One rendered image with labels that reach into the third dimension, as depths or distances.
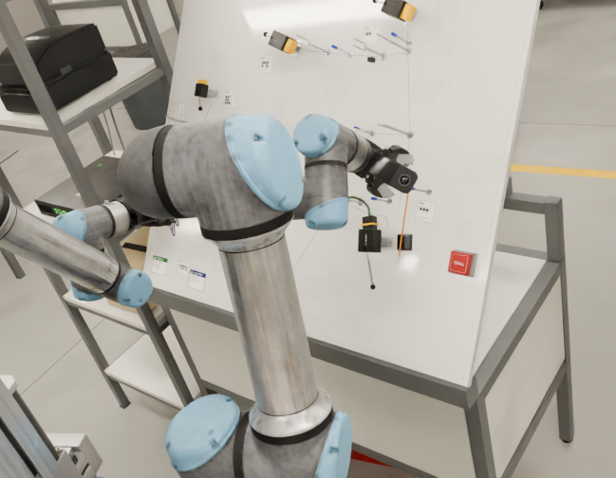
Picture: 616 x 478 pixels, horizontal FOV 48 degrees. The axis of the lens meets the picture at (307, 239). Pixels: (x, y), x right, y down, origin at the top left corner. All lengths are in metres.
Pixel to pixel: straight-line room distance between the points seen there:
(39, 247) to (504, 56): 1.08
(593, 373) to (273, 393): 2.11
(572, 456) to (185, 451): 1.84
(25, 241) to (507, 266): 1.37
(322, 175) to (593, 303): 2.18
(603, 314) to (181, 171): 2.54
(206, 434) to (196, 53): 1.53
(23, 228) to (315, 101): 0.96
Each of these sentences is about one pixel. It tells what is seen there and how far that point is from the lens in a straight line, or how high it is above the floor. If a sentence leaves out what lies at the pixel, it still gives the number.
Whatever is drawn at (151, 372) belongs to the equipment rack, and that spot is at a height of 0.24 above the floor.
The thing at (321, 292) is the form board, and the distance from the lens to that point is 1.87.
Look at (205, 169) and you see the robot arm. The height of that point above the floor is 1.76.
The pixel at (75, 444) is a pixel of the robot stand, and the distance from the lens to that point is 1.54.
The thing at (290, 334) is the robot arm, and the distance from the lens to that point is 0.88.
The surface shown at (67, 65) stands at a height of 1.57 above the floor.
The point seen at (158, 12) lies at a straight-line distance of 7.43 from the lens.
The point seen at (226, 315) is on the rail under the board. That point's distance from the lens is 2.09.
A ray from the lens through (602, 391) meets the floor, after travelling 2.85.
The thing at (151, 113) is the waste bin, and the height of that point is 0.14.
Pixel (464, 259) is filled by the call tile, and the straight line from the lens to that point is 1.62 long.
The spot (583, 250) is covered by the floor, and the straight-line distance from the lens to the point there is 3.50.
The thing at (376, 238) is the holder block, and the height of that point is 1.15.
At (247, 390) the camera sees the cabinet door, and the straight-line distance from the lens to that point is 2.44.
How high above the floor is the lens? 2.09
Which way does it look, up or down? 32 degrees down
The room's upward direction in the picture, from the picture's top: 16 degrees counter-clockwise
